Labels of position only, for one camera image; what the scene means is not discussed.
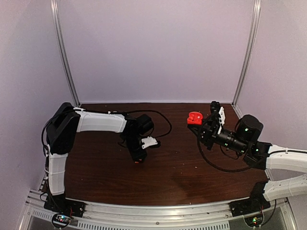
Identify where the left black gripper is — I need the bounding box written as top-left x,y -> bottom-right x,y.
124,134 -> 147,163

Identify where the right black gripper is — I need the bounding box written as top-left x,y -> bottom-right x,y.
188,118 -> 248,154

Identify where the orange round case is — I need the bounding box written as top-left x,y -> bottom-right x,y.
187,111 -> 203,125

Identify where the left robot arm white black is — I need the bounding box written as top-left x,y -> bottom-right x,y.
43,102 -> 160,213

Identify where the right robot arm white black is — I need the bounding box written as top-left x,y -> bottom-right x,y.
187,112 -> 307,212

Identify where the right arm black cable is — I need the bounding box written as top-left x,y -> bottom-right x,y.
197,134 -> 250,173

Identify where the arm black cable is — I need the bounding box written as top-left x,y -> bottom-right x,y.
197,134 -> 250,173
107,109 -> 173,138

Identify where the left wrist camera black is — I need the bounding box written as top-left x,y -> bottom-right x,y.
141,136 -> 161,149

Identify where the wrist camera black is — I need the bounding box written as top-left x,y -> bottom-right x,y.
210,101 -> 225,135
141,136 -> 161,149

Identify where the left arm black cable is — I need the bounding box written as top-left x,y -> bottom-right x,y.
107,109 -> 173,138

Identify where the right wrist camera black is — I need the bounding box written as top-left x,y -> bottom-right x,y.
210,101 -> 225,135

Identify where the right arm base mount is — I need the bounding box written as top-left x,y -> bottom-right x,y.
229,198 -> 271,217

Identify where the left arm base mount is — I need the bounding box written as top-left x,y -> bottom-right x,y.
44,199 -> 85,218

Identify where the front aluminium rail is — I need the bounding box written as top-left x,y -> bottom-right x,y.
16,190 -> 298,230

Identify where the right aluminium frame post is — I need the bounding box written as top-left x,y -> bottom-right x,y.
232,0 -> 261,107

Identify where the aluminium frame post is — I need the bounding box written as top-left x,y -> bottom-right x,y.
232,0 -> 261,107
50,0 -> 81,106

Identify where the left aluminium frame post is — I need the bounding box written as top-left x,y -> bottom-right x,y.
50,0 -> 81,106

